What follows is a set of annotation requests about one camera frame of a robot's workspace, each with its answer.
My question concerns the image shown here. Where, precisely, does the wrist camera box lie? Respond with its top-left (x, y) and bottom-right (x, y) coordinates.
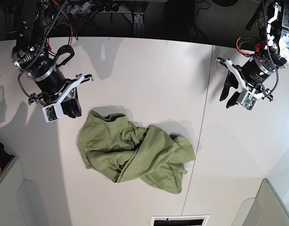
top-left (42, 103), bottom-right (64, 123)
top-left (237, 90), bottom-right (258, 111)

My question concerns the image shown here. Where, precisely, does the white power strip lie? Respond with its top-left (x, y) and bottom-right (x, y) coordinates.
top-left (65, 0), bottom-right (123, 15)

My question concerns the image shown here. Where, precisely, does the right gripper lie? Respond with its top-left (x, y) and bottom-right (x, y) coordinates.
top-left (28, 65), bottom-right (92, 118)

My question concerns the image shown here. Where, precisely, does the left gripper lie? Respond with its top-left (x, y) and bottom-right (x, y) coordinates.
top-left (216, 57), bottom-right (276, 108)

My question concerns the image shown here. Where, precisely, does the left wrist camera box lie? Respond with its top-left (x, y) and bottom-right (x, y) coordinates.
top-left (237, 90), bottom-right (258, 111)

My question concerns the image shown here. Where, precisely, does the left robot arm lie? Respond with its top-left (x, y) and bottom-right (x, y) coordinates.
top-left (216, 0), bottom-right (289, 111)

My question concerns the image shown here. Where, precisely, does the green t-shirt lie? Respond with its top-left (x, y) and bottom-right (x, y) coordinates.
top-left (77, 110), bottom-right (195, 194)

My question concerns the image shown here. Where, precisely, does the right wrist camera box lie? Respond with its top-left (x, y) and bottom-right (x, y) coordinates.
top-left (42, 103), bottom-right (64, 123)

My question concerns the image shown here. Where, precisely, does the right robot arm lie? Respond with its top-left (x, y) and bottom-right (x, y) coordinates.
top-left (12, 0), bottom-right (92, 122)

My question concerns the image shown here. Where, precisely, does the aluminium table leg post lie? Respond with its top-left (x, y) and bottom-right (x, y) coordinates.
top-left (133, 13), bottom-right (145, 38)

